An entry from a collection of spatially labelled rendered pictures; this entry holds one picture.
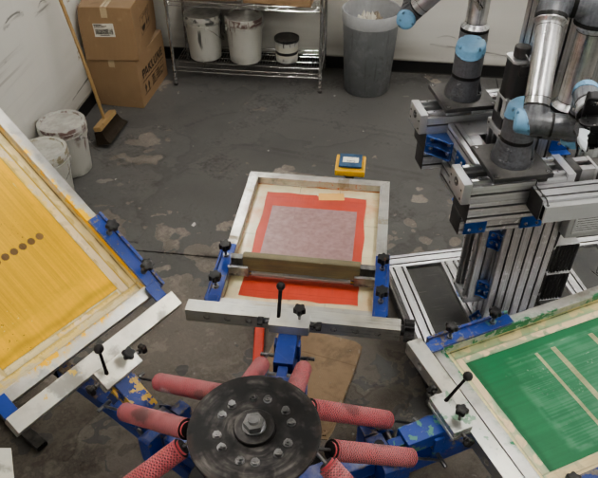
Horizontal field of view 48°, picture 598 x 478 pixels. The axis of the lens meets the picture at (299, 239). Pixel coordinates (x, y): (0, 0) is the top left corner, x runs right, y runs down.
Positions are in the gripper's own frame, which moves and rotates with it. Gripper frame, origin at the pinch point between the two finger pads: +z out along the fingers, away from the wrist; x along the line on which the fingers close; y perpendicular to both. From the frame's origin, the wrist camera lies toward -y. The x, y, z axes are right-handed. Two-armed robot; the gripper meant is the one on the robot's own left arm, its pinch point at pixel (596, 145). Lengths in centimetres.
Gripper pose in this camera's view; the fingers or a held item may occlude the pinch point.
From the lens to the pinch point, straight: 185.8
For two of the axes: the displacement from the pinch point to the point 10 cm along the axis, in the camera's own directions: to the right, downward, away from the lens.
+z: -2.5, 6.3, -7.4
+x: -9.6, -0.6, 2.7
